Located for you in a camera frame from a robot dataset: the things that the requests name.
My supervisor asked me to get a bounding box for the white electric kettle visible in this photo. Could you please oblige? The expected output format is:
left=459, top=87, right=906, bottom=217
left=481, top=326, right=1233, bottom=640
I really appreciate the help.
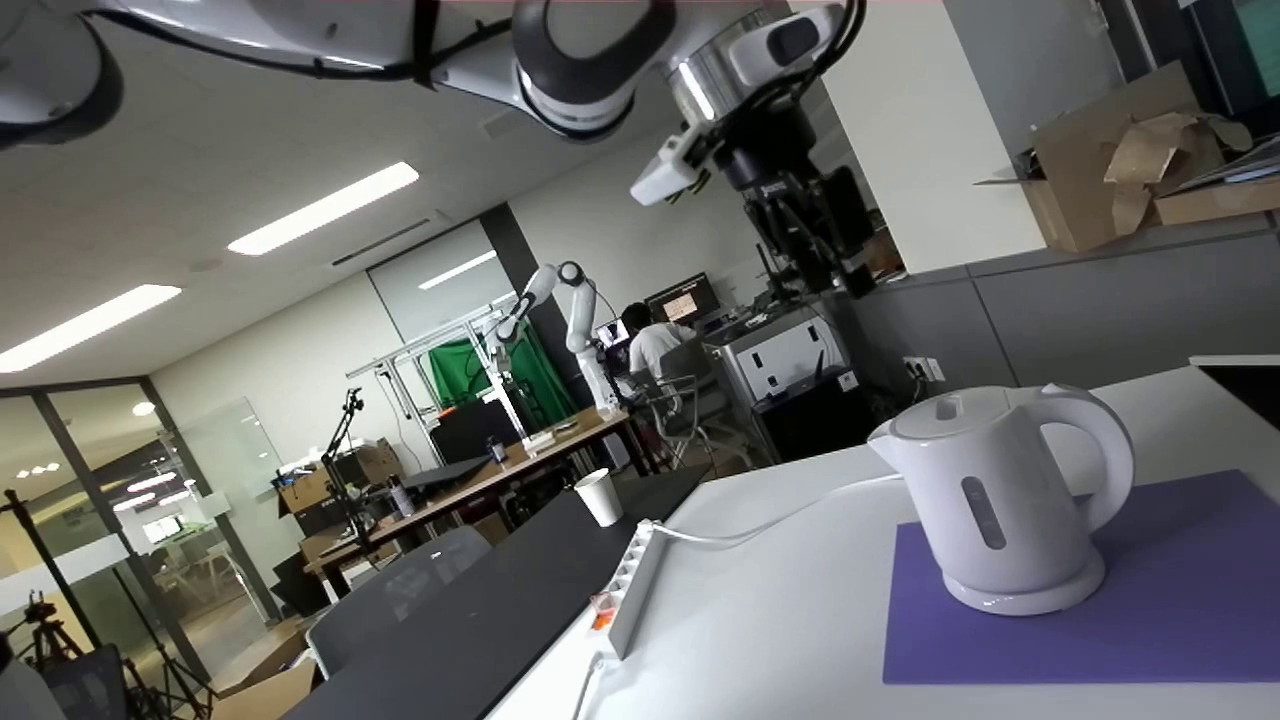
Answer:
left=864, top=383, right=1139, bottom=604

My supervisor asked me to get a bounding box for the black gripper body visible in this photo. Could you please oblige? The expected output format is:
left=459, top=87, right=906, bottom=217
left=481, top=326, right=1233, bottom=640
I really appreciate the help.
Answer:
left=721, top=104, right=864, bottom=281

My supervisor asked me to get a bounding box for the cardboard box on floor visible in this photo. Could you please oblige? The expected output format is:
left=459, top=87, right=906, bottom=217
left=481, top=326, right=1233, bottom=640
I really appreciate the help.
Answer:
left=207, top=623, right=325, bottom=720

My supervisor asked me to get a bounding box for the white power strip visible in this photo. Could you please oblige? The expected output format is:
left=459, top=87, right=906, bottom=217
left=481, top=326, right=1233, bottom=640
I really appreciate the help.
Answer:
left=586, top=514, right=672, bottom=661

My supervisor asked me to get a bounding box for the large cardboard box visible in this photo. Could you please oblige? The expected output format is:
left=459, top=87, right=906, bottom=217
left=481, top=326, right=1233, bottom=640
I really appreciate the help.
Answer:
left=975, top=56, right=1211, bottom=254

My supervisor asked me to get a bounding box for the purple mat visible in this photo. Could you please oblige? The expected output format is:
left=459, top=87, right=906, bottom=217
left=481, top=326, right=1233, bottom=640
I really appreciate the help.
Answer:
left=881, top=467, right=1280, bottom=692

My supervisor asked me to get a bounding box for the white kettle power cable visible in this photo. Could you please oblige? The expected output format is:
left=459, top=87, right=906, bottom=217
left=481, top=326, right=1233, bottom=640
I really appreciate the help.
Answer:
left=651, top=472, right=912, bottom=552

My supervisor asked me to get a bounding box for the green screen cloth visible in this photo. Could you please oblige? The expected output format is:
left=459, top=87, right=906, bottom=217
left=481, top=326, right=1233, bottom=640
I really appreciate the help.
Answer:
left=418, top=326, right=580, bottom=439

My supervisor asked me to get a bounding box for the white power strip cable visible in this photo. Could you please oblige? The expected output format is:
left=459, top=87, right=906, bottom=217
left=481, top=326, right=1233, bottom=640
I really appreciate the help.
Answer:
left=568, top=646, right=623, bottom=720

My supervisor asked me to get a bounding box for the short ceiling light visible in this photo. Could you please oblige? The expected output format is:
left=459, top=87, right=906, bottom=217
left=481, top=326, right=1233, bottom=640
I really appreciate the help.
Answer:
left=414, top=247, right=501, bottom=296

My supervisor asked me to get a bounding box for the long ceiling light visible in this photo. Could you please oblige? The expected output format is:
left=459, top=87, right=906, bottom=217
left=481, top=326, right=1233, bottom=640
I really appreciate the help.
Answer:
left=223, top=157, right=422, bottom=259
left=0, top=281, right=184, bottom=375

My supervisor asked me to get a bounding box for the wooden work table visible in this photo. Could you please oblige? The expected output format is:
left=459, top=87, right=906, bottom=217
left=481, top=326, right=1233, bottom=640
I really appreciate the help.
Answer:
left=297, top=404, right=630, bottom=597

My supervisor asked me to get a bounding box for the flat cardboard piece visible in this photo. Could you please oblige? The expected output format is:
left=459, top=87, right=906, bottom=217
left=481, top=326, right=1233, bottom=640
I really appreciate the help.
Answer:
left=1151, top=172, right=1280, bottom=232

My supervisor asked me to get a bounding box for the white paper cup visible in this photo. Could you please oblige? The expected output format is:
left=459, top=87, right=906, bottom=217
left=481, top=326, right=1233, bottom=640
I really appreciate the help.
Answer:
left=573, top=464, right=627, bottom=530

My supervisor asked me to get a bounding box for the grey partition cabinet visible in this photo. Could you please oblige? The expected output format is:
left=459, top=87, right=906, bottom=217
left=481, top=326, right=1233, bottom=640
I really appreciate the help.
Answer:
left=835, top=217, right=1280, bottom=411

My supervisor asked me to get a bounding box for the dark monitor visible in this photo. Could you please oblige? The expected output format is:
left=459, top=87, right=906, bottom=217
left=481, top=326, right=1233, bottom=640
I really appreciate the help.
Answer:
left=1176, top=0, right=1280, bottom=136

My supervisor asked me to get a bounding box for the office swivel chair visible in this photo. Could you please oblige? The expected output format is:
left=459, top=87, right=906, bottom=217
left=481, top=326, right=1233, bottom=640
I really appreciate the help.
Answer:
left=648, top=341, right=755, bottom=472

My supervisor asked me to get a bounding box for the white kettle base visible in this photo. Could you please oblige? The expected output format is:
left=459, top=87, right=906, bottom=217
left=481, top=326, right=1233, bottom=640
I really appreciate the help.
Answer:
left=936, top=542, right=1113, bottom=619

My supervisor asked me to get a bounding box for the crumpled cardboard piece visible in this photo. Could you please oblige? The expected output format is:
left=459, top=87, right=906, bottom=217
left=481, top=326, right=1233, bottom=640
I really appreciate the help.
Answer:
left=1099, top=109, right=1257, bottom=190

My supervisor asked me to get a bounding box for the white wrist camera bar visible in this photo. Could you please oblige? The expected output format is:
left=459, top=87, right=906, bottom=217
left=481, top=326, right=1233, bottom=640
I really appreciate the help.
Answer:
left=627, top=125, right=711, bottom=211

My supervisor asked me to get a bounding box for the black tripod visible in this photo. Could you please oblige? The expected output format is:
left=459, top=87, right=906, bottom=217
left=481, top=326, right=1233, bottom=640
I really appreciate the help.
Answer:
left=0, top=482, right=214, bottom=720

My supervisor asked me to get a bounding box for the seated person white shirt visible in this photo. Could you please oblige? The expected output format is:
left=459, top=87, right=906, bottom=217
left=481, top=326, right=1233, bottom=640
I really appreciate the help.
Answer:
left=617, top=299, right=700, bottom=392

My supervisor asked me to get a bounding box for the white box machine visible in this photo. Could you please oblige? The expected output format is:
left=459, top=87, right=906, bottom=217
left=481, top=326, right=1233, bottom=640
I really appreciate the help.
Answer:
left=716, top=299, right=859, bottom=411

